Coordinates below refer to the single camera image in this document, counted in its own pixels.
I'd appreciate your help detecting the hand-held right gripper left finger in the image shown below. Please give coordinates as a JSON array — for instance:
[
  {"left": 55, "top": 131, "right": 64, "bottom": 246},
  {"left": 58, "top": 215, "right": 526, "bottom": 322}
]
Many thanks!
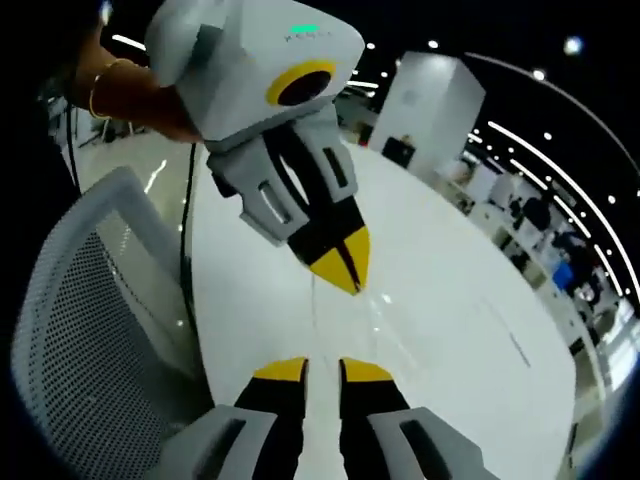
[{"left": 158, "top": 356, "right": 309, "bottom": 480}]

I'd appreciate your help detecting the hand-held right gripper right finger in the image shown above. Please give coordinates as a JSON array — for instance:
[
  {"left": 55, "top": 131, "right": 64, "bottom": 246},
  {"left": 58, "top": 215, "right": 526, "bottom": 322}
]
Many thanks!
[{"left": 338, "top": 356, "right": 500, "bottom": 480}]

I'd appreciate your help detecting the clear resealable bag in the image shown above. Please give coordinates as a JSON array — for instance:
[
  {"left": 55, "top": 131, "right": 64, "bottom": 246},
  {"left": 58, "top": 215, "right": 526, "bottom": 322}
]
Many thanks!
[{"left": 307, "top": 269, "right": 421, "bottom": 381}]

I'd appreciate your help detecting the person's left hand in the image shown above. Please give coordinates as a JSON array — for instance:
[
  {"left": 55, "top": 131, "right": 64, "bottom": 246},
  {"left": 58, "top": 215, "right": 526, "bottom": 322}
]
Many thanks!
[{"left": 92, "top": 59, "right": 205, "bottom": 145}]

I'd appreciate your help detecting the black box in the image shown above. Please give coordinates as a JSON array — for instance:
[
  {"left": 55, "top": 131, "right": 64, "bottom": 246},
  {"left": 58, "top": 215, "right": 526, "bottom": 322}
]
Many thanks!
[{"left": 382, "top": 134, "right": 417, "bottom": 167}]

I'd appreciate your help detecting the white square pillar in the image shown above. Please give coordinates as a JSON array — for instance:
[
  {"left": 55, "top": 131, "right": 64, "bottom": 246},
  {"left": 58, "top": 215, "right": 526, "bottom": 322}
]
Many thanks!
[{"left": 368, "top": 49, "right": 487, "bottom": 166}]

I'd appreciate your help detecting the dark tape strip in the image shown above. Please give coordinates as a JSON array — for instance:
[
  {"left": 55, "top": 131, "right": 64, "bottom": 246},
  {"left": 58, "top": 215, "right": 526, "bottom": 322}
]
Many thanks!
[{"left": 478, "top": 298, "right": 532, "bottom": 370}]

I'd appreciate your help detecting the grey mesh chair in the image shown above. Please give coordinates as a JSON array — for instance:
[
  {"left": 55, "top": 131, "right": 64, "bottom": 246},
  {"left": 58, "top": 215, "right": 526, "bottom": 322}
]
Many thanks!
[{"left": 12, "top": 167, "right": 217, "bottom": 480}]

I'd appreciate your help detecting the white workbench row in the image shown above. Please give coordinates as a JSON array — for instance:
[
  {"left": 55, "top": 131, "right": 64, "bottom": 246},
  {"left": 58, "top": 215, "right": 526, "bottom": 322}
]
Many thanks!
[{"left": 439, "top": 159, "right": 640, "bottom": 401}]

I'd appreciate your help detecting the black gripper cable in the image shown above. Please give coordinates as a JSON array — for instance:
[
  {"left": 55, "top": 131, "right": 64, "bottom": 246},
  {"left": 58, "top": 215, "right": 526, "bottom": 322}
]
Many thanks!
[{"left": 179, "top": 141, "right": 204, "bottom": 364}]

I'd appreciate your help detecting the thin black cable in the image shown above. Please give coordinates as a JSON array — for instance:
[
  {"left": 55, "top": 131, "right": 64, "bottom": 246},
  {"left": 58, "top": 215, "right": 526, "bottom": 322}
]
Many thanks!
[{"left": 62, "top": 94, "right": 82, "bottom": 197}]

